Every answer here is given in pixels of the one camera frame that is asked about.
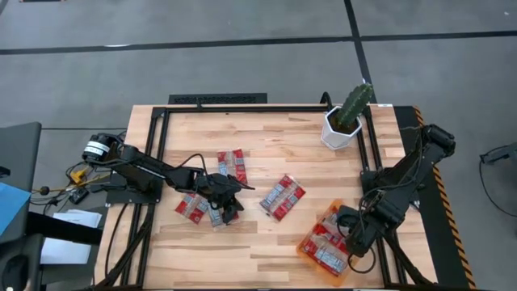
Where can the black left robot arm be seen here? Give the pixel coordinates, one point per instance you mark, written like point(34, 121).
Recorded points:
point(153, 169)

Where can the orange plastic basket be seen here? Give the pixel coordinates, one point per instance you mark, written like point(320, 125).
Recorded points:
point(341, 279)

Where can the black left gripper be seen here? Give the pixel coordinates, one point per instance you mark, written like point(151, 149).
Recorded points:
point(218, 188)

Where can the black bar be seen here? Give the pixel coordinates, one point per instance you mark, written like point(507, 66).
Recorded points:
point(60, 228)

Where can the blue folder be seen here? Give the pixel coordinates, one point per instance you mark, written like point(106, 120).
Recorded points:
point(10, 202)

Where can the black computer mouse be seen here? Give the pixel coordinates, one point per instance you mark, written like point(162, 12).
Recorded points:
point(16, 271)

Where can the white plant pot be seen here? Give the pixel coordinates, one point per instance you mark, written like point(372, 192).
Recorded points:
point(333, 139)

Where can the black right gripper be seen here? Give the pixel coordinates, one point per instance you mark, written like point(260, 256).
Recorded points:
point(365, 224)

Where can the dark mouse pad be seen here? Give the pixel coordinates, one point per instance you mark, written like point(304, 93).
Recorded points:
point(37, 250)

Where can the green cactus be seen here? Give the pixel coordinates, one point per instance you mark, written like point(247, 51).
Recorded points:
point(353, 105)

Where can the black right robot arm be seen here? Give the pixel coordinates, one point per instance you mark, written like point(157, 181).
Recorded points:
point(404, 174)

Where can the black floor grille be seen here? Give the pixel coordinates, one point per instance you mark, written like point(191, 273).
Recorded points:
point(218, 98)

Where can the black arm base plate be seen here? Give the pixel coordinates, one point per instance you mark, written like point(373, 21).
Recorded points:
point(369, 178)
point(121, 197)

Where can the black metal table frame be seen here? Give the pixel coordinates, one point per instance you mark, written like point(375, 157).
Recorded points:
point(262, 109)

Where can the white papers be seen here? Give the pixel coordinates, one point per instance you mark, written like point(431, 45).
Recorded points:
point(64, 250)

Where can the small black adapter box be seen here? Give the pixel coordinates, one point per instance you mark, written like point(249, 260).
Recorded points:
point(78, 196)

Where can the black round knob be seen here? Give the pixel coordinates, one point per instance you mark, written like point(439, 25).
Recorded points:
point(44, 190)

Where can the black hazard-striped mat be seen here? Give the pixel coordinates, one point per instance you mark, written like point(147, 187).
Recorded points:
point(444, 250)

